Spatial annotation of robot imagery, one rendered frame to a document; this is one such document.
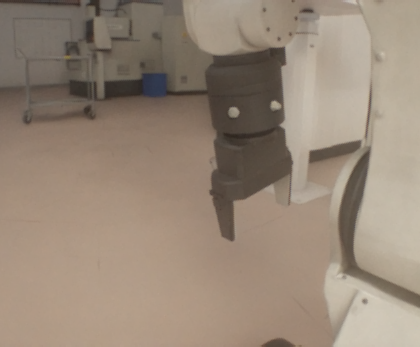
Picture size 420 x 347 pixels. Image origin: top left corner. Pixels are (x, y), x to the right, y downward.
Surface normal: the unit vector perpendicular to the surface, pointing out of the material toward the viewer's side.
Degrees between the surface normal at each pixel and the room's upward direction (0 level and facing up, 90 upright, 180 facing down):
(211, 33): 101
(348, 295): 90
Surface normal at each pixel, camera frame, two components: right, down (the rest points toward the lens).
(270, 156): 0.64, 0.24
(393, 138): -0.76, 0.34
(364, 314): -0.66, -0.33
